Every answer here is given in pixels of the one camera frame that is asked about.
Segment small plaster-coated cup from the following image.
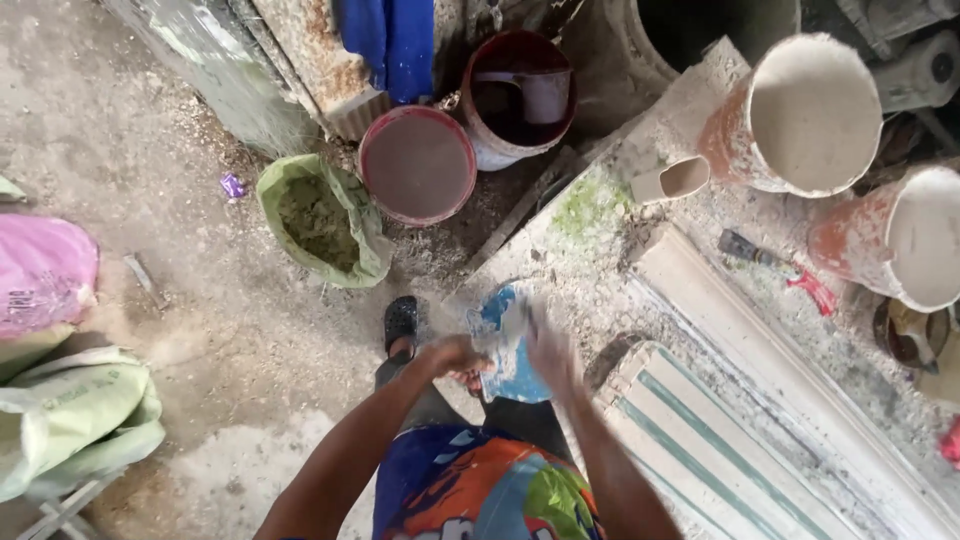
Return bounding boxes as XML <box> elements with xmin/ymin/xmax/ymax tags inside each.
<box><xmin>630</xmin><ymin>155</ymin><xmax>712</xmax><ymax>206</ymax></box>

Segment person's right hand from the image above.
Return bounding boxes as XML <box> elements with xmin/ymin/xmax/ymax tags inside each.
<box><xmin>523</xmin><ymin>306</ymin><xmax>588</xmax><ymax>399</ymax></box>

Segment metal rod piece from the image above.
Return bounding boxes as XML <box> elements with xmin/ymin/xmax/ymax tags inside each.
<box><xmin>123</xmin><ymin>253</ymin><xmax>171</xmax><ymax>310</ymax></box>

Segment open green sack of powder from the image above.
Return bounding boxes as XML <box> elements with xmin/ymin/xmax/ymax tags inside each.
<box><xmin>256</xmin><ymin>153</ymin><xmax>394</xmax><ymax>290</ymax></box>

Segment grey metal frame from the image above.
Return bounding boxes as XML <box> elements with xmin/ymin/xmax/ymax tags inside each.
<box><xmin>15</xmin><ymin>465</ymin><xmax>129</xmax><ymax>540</ymax></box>

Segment black clog shoe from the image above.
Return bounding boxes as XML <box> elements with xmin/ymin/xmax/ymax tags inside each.
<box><xmin>383</xmin><ymin>294</ymin><xmax>420</xmax><ymax>356</ymax></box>

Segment blue cloth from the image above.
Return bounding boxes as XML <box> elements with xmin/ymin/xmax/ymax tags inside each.
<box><xmin>332</xmin><ymin>0</ymin><xmax>437</xmax><ymax>105</ymax></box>

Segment large plaster-coated orange bucket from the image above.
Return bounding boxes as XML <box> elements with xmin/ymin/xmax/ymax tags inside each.
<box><xmin>696</xmin><ymin>32</ymin><xmax>885</xmax><ymax>200</ymax></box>

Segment colourful printed shirt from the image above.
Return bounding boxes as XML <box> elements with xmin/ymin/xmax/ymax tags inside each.
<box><xmin>372</xmin><ymin>424</ymin><xmax>606</xmax><ymax>540</ymax></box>

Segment green striped cornice mould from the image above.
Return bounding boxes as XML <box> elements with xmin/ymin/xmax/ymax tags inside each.
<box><xmin>594</xmin><ymin>341</ymin><xmax>864</xmax><ymax>540</ymax></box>

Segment corrugated metal sheet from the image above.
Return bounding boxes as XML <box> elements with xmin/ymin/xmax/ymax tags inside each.
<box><xmin>101</xmin><ymin>0</ymin><xmax>393</xmax><ymax>157</ymax></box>

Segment pale green sack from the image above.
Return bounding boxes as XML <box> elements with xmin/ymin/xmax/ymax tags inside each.
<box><xmin>0</xmin><ymin>345</ymin><xmax>167</xmax><ymax>504</ymax></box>

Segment red and white bucket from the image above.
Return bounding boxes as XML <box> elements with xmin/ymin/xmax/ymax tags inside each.
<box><xmin>459</xmin><ymin>29</ymin><xmax>579</xmax><ymax>173</ymax></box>

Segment dark grey trousers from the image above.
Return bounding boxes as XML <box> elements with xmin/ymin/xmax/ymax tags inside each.
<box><xmin>373</xmin><ymin>351</ymin><xmax>575</xmax><ymax>462</ymax></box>

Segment concrete well ring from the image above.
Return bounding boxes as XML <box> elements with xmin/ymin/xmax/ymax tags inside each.
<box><xmin>600</xmin><ymin>0</ymin><xmax>805</xmax><ymax>91</ymax></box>

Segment person's left hand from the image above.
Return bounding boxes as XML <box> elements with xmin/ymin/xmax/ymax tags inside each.
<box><xmin>422</xmin><ymin>334</ymin><xmax>497</xmax><ymax>397</ymax></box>

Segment white plaster cornice mould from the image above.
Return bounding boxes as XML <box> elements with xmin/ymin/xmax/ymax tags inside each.
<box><xmin>634</xmin><ymin>223</ymin><xmax>960</xmax><ymax>540</ymax></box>

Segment rusty tin with brush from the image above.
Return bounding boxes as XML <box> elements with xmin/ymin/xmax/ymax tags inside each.
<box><xmin>872</xmin><ymin>297</ymin><xmax>955</xmax><ymax>376</ymax></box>

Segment blue plaster-caked bowl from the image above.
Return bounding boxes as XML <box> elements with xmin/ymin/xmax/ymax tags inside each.
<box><xmin>466</xmin><ymin>279</ymin><xmax>556</xmax><ymax>405</ymax></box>

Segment pink sack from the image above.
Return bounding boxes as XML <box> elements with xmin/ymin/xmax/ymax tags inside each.
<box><xmin>0</xmin><ymin>213</ymin><xmax>101</xmax><ymax>342</ymax></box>

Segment red-rimmed bucket of water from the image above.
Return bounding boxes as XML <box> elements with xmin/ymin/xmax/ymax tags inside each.
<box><xmin>357</xmin><ymin>104</ymin><xmax>479</xmax><ymax>228</ymax></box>

